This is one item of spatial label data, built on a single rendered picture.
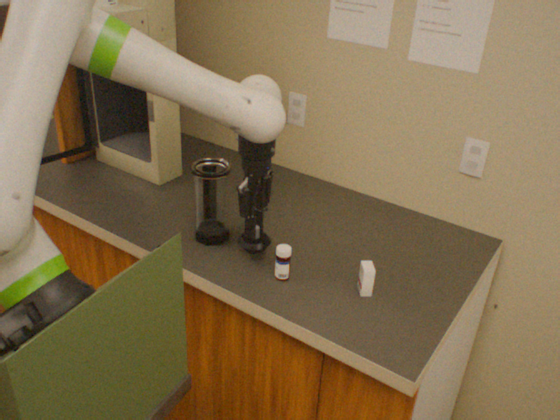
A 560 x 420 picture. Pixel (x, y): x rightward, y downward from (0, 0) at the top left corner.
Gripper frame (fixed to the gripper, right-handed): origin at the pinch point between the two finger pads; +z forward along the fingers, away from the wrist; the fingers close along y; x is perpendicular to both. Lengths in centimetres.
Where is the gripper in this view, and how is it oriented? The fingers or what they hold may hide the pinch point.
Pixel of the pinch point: (254, 224)
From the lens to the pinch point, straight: 144.9
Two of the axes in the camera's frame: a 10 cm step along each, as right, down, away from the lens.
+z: -0.5, 8.7, 5.0
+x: 8.2, 3.2, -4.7
